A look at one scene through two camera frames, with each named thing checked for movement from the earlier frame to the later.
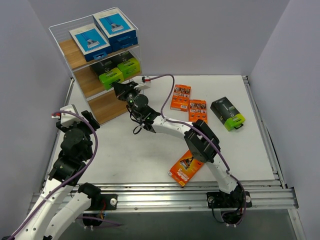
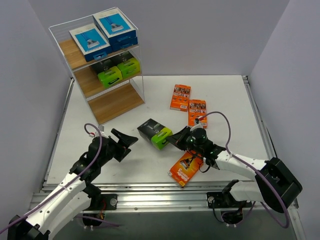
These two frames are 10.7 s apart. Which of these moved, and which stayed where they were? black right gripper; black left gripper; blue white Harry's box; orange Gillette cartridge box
Moved: black left gripper; black right gripper
Stayed: blue white Harry's box; orange Gillette cartridge box
